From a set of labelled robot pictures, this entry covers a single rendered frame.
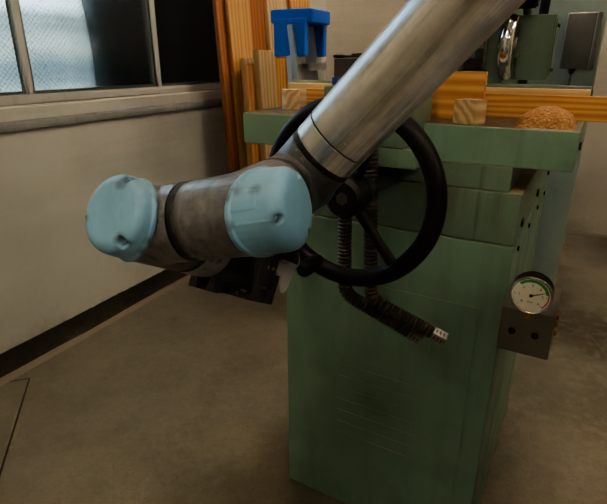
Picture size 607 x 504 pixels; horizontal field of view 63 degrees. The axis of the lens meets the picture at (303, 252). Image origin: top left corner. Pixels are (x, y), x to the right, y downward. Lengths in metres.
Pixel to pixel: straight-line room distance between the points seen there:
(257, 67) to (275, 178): 1.95
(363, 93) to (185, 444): 1.21
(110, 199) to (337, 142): 0.22
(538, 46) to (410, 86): 0.70
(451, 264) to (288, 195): 0.55
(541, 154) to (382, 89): 0.42
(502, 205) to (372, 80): 0.44
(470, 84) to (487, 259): 0.30
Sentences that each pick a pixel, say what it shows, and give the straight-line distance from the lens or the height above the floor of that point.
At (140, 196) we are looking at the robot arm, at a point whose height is 0.89.
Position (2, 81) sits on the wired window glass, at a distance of 1.91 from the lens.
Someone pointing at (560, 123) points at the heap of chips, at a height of 0.91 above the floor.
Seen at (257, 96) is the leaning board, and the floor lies 0.85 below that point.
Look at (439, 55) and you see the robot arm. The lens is 0.48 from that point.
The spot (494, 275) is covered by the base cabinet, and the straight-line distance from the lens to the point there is 0.91.
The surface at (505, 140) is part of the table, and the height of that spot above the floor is 0.88.
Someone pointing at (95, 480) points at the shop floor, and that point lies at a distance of 1.49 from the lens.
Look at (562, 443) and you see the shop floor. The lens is 1.65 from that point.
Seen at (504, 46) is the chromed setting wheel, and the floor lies 1.02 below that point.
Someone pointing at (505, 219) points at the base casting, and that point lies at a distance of 0.87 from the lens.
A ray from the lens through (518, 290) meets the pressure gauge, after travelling 0.84.
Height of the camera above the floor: 1.00
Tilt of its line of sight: 21 degrees down
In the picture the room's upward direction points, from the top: straight up
